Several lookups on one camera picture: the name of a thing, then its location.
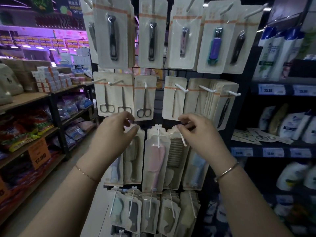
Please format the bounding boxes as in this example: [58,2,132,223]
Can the person's left hand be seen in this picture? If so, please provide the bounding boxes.
[84,111,140,174]

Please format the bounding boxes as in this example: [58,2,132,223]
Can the person's right hand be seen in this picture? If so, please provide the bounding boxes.
[176,114,237,174]

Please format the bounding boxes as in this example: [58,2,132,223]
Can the grey comb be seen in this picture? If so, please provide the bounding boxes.
[123,124,145,185]

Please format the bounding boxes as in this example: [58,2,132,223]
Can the beige comb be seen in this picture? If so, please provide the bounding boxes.
[163,125,189,190]

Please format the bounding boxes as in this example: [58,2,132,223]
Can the person's left forearm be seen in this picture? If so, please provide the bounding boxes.
[18,157,109,237]

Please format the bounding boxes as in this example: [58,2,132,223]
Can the person's right forearm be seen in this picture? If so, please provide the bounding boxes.
[214,162,294,237]

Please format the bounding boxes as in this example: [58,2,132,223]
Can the small scissors on card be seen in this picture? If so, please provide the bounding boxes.
[93,71,118,117]
[134,75,157,122]
[109,73,135,118]

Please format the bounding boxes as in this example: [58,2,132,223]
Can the thin metal tool card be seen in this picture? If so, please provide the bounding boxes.
[162,76,187,121]

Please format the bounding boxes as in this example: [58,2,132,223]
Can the pink comb on card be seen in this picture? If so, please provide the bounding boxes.
[142,125,171,194]

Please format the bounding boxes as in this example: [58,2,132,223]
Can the stack of tweezers cards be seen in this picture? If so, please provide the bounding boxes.
[184,78,239,131]

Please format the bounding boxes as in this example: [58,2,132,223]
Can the pink and blue packets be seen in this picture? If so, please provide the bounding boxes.
[65,118,96,141]

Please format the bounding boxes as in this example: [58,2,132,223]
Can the silver bangle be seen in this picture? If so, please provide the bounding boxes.
[214,161,240,183]

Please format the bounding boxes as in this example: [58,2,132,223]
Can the loose beige cards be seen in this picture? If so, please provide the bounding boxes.
[231,129,262,146]

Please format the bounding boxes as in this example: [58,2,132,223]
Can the pile of blue packets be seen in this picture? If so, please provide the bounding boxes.
[56,94,94,121]

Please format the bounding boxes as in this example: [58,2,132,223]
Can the olive curved comb card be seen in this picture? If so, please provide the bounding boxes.
[179,191,201,237]
[158,191,181,237]

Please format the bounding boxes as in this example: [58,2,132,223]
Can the loose scissors card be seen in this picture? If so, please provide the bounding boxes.
[247,127,294,145]

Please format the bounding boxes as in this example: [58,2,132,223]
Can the white shampoo bottle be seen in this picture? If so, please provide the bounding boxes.
[279,112,306,140]
[302,116,316,144]
[292,110,313,141]
[258,105,276,132]

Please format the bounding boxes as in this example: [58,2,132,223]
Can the pink nail clipper card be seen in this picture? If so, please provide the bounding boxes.
[168,0,204,70]

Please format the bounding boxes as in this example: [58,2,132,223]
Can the purple nail clipper card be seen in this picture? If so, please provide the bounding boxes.
[197,0,241,74]

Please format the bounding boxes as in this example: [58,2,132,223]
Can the beige shampoo bottle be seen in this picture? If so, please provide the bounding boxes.
[268,104,289,135]

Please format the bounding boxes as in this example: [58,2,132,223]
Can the orange price sign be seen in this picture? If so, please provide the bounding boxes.
[28,138,51,171]

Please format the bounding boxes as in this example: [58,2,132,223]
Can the black nail clipper card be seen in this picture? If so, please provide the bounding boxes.
[95,0,135,69]
[138,0,168,69]
[81,0,99,64]
[223,5,263,74]

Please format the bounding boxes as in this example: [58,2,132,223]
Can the stack of white orange boxes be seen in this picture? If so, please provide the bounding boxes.
[32,66,72,93]

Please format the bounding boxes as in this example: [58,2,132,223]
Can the pile of colourful snack packets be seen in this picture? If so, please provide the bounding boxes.
[0,107,55,153]

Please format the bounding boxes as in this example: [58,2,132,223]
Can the white bottle blue cap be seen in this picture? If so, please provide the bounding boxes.
[270,27,297,82]
[281,31,306,79]
[253,26,277,81]

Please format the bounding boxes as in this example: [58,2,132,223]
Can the white bottle green label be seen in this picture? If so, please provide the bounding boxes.
[276,162,309,191]
[304,165,316,190]

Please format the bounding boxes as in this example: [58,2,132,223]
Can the brown cardboard boxes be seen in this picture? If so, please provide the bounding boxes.
[0,59,53,93]

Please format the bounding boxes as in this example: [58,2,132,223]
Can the purple lit display counter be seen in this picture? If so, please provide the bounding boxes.
[0,24,90,66]

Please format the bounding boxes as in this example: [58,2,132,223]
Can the beige cloth bag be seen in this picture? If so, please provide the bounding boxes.
[0,64,24,105]

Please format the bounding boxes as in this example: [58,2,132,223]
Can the thin gold bracelet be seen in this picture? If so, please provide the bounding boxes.
[75,165,100,183]

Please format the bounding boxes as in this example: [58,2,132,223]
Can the black wire grid rack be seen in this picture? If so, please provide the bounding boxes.
[89,0,248,237]

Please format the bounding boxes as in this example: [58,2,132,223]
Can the wooden shelf unit black frame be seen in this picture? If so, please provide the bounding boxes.
[0,82,96,226]

